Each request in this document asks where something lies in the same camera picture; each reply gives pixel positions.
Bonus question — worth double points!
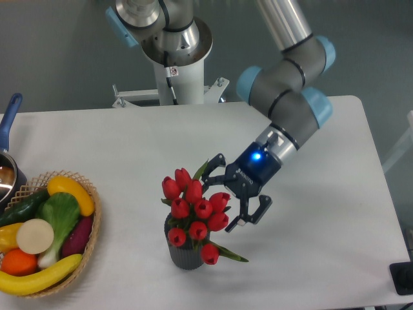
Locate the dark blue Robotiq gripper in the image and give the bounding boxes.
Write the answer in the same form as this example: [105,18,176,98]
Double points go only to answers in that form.
[201,125,299,233]

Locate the red tulip bouquet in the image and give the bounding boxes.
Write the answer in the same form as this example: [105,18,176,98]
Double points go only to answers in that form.
[161,161,248,265]

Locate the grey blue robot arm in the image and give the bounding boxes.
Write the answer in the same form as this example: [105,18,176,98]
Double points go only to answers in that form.
[105,1,336,231]

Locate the dark grey ribbed vase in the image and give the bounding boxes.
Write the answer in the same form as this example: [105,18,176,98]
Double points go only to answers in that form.
[164,213,204,270]

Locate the purple sweet potato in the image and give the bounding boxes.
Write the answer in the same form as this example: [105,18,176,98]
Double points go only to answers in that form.
[61,216,93,258]

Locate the green bok choy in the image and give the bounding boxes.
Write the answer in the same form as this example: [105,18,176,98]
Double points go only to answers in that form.
[36,192,80,269]

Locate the black device at table edge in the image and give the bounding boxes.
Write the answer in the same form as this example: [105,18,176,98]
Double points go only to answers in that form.
[389,262,412,296]

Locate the yellow squash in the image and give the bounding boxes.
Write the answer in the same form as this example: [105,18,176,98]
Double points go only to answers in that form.
[46,176,95,216]

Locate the woven wicker basket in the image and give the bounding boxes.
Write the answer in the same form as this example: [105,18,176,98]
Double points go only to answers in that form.
[1,170,101,298]

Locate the white round radish slice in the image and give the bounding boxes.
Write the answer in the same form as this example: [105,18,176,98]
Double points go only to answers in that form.
[16,218,54,254]

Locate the dark green cucumber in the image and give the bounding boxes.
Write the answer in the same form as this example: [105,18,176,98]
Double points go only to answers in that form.
[1,189,50,227]

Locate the yellow bell pepper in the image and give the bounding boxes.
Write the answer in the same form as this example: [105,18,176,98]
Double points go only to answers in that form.
[0,223,23,253]

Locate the orange fruit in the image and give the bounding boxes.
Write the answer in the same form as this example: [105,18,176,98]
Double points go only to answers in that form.
[1,249,37,276]

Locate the yellow banana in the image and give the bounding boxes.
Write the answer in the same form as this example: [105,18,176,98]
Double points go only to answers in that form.
[1,254,83,296]

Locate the black pedestal cable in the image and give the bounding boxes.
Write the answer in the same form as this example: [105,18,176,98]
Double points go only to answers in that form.
[163,50,179,106]

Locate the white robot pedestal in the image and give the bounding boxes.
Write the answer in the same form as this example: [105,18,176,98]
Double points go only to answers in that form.
[109,17,230,108]

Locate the white frame at right edge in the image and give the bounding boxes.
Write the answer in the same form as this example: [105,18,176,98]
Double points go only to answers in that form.
[381,111,412,174]

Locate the blue handled saucepan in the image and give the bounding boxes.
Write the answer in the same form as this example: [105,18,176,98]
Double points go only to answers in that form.
[1,93,26,213]

